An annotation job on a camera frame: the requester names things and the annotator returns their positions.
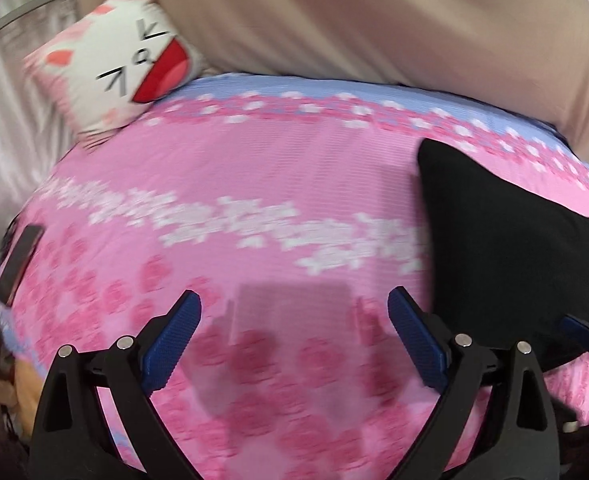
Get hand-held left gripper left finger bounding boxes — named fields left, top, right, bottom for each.
left=28, top=290, right=203, bottom=480

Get white satin curtain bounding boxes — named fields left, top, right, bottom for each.
left=0, top=0, right=84, bottom=283

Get cat face pillow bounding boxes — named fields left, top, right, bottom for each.
left=22, top=0, right=206, bottom=149

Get beige headboard cushion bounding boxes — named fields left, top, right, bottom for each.
left=74, top=0, right=589, bottom=172

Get pink rose print bedsheet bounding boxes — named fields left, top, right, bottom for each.
left=0, top=74, right=589, bottom=480

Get black pants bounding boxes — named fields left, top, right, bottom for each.
left=417, top=137, right=589, bottom=376

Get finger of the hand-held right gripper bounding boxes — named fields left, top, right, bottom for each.
left=544, top=387, right=582, bottom=434
left=558, top=310, right=589, bottom=357

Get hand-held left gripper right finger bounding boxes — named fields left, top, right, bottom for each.
left=387, top=286, right=561, bottom=480

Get black smartphone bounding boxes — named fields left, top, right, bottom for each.
left=0, top=224, right=46, bottom=307

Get tan cloth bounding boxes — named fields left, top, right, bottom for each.
left=0, top=304, right=41, bottom=443

